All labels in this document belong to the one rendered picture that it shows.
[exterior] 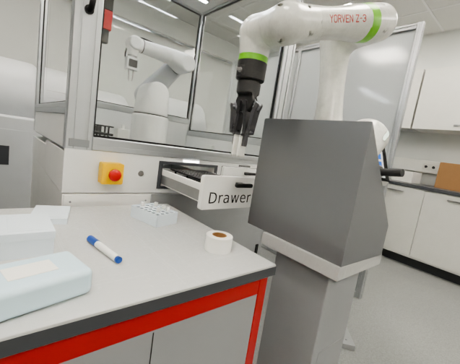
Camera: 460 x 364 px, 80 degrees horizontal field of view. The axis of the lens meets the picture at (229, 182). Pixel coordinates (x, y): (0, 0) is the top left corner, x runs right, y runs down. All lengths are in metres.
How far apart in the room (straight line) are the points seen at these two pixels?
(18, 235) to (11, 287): 0.19
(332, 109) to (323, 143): 0.34
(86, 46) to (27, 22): 3.25
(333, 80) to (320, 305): 0.80
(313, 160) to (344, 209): 0.16
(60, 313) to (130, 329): 0.12
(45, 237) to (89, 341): 0.23
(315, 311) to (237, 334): 0.28
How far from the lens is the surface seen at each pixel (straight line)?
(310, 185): 0.84
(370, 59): 2.58
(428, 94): 4.09
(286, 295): 0.98
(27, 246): 0.67
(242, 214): 1.45
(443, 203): 3.54
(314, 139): 0.84
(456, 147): 4.28
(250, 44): 0.91
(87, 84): 1.02
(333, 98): 1.16
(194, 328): 0.64
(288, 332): 1.02
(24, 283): 0.49
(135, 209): 0.91
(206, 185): 0.86
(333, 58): 1.21
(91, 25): 1.05
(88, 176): 1.03
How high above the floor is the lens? 1.04
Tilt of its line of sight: 8 degrees down
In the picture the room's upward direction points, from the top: 9 degrees clockwise
